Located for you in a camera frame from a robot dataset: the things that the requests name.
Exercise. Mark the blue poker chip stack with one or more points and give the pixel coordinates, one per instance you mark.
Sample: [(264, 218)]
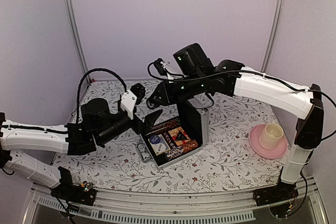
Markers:
[(174, 153)]

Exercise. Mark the pink plate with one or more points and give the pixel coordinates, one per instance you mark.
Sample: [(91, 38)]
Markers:
[(270, 154)]

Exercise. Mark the black red triangle piece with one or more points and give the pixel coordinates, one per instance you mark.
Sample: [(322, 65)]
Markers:
[(180, 137)]

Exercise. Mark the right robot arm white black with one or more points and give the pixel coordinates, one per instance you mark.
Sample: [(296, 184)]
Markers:
[(232, 78)]

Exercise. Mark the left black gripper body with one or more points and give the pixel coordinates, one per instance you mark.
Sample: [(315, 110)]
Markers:
[(135, 127)]

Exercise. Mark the floral table mat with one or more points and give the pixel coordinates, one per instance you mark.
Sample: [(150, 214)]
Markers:
[(225, 163)]

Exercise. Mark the cream cup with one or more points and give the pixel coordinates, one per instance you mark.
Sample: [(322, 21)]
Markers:
[(270, 136)]

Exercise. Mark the aluminium poker case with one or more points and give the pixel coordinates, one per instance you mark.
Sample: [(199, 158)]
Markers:
[(193, 117)]

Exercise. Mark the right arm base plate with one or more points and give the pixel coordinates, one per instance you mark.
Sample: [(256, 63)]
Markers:
[(274, 194)]

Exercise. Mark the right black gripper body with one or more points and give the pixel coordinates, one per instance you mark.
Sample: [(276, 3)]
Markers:
[(174, 96)]

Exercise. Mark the red card deck box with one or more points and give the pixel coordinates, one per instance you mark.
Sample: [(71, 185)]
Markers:
[(173, 134)]

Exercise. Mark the right aluminium frame post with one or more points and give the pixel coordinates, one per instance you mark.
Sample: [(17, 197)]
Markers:
[(273, 34)]

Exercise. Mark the blue card deck box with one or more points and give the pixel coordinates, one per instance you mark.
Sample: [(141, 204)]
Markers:
[(158, 144)]

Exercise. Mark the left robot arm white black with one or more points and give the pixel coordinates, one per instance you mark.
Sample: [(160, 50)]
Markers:
[(94, 127)]

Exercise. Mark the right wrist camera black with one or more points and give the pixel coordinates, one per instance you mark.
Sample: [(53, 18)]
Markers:
[(161, 67)]

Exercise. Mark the aluminium frame post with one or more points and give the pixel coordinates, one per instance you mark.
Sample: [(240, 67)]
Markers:
[(273, 34), (75, 35)]

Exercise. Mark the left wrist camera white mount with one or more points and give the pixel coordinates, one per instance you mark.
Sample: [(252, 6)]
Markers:
[(131, 98)]

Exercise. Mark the left aluminium frame post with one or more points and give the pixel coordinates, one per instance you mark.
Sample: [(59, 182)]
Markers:
[(75, 35)]

